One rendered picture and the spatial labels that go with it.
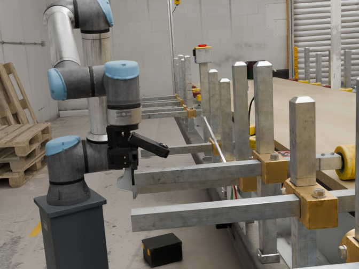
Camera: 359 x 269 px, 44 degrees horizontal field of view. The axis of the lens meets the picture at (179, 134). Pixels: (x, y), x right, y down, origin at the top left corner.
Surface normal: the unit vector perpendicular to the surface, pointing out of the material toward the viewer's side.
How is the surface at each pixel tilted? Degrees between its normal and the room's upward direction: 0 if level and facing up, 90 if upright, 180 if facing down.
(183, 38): 90
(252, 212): 90
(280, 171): 90
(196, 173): 90
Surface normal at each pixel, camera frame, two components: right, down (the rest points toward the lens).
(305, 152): 0.08, 0.18
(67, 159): 0.30, 0.14
